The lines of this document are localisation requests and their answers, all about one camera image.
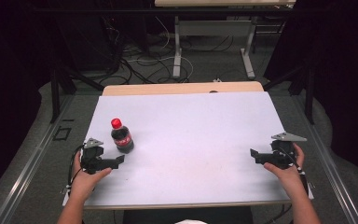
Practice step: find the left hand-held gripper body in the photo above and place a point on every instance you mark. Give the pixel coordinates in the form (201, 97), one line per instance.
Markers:
(90, 155)

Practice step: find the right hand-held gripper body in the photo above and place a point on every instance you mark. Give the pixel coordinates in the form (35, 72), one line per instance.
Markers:
(282, 152)

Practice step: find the cola bottle with red cap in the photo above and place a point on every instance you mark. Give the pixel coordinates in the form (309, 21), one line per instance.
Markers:
(122, 138)

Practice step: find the person's right hand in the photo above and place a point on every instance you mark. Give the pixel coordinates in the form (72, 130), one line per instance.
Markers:
(287, 177)

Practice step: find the person's left hand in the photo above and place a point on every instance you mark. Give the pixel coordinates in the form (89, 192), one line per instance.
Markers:
(85, 182)

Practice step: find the black metal stand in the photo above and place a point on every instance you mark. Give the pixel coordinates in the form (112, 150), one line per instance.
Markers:
(307, 90)
(57, 90)

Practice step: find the white table mat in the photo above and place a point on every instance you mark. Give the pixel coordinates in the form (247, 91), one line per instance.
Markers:
(192, 146)

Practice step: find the person's dark clothing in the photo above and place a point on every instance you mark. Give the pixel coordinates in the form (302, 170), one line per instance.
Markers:
(186, 215)

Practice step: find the wooden table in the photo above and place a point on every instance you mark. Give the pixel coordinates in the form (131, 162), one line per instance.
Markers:
(174, 88)

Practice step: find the black curtain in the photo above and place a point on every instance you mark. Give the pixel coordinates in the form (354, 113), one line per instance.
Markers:
(9, 77)
(345, 62)

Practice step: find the white desk with metal legs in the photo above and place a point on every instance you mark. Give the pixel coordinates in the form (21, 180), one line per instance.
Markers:
(217, 25)

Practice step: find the aluminium floor rail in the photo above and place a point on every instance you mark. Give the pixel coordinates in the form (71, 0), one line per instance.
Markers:
(28, 168)
(332, 174)

